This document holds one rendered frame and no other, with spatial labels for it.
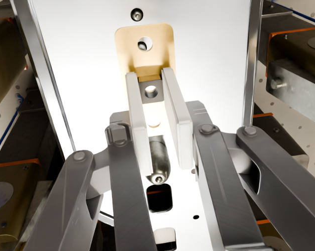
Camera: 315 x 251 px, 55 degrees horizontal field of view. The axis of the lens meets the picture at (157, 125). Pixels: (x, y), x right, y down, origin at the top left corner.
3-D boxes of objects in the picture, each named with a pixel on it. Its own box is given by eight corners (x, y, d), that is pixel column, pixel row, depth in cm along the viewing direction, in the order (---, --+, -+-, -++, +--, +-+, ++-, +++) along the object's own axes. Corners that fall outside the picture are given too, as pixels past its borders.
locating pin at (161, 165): (166, 153, 38) (175, 190, 32) (141, 157, 38) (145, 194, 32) (164, 132, 36) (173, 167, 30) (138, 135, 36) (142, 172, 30)
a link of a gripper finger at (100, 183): (141, 190, 14) (75, 201, 14) (133, 130, 18) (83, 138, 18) (137, 166, 13) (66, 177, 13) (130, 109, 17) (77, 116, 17)
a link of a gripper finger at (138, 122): (153, 176, 16) (139, 178, 16) (141, 110, 21) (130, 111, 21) (147, 127, 14) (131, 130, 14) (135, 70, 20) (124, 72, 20)
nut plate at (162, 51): (179, 130, 24) (181, 138, 23) (131, 136, 24) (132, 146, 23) (172, 20, 19) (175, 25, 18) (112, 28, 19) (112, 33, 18)
